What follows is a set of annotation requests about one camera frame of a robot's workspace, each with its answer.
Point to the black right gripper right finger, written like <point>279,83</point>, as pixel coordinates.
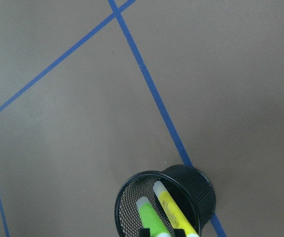
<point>179,233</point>

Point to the black mesh pen cup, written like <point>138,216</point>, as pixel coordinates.
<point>189,187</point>

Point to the yellow highlighter pen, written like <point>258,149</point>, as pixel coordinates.
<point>176,217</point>

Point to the green highlighter pen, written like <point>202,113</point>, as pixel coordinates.
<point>150,219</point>

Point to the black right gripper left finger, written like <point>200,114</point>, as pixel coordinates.
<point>144,232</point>

